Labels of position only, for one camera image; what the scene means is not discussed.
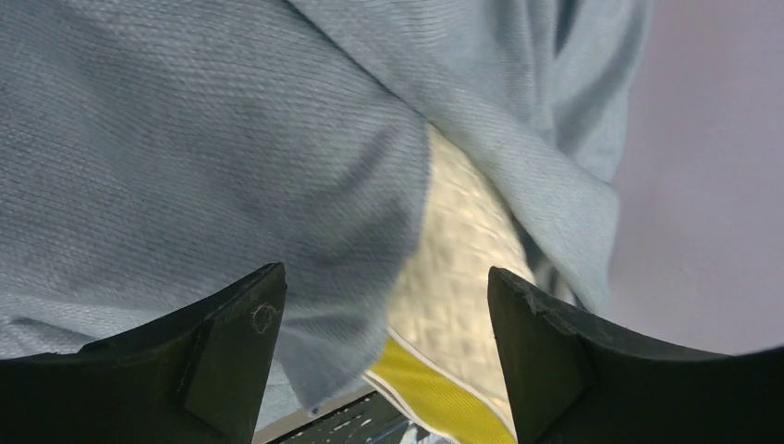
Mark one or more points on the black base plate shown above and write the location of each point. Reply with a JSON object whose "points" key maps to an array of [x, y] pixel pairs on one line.
{"points": [[368, 420]]}

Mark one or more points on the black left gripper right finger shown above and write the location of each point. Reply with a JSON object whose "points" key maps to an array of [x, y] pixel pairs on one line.
{"points": [[574, 377]]}

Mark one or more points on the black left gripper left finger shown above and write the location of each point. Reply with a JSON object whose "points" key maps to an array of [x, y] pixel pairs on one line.
{"points": [[196, 375]]}

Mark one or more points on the cream pillow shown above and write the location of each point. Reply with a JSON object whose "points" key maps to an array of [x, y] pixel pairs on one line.
{"points": [[440, 365]]}

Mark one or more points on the blue pillowcase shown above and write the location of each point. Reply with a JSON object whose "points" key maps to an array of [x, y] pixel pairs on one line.
{"points": [[153, 152]]}

